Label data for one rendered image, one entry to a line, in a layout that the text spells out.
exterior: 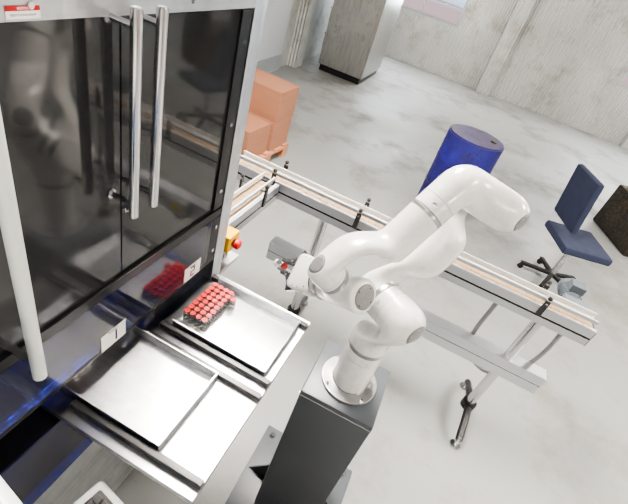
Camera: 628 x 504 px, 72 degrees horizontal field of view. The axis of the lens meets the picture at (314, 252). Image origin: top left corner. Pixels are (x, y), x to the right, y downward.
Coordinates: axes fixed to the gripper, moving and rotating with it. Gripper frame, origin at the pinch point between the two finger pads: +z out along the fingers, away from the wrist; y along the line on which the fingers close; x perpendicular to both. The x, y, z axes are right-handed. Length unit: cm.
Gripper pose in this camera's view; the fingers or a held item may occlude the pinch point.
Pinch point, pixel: (287, 267)
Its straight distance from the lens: 122.5
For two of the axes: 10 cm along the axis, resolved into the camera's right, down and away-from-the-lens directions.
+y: 4.4, -8.9, 1.3
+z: -6.1, -1.9, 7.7
